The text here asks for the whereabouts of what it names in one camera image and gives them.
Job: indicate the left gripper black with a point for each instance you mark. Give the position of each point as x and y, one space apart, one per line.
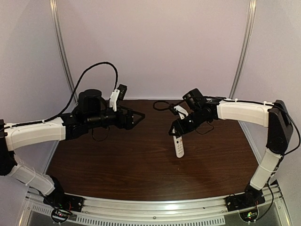
129 118

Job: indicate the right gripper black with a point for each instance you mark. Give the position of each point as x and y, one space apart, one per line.
181 124

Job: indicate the white remote control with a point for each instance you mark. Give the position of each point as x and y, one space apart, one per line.
178 145

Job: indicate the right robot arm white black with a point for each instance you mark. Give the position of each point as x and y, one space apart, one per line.
273 116

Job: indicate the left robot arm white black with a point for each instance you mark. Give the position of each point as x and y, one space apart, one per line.
92 111

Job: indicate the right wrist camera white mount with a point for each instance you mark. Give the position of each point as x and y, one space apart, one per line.
180 111

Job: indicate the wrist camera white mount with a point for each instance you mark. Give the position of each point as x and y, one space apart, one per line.
180 111
117 95

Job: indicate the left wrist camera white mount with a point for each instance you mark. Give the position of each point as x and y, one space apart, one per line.
117 95

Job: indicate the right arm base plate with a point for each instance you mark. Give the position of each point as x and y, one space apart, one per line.
242 201

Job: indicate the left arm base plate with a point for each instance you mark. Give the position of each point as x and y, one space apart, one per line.
64 201

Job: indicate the curved aluminium front rail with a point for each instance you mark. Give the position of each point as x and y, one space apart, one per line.
197 212

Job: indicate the left aluminium frame post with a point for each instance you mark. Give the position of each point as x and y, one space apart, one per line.
60 43

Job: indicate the aluminium frame post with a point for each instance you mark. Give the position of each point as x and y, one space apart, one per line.
60 43
245 45

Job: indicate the right aluminium frame post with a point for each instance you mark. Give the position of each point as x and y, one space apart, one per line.
245 45

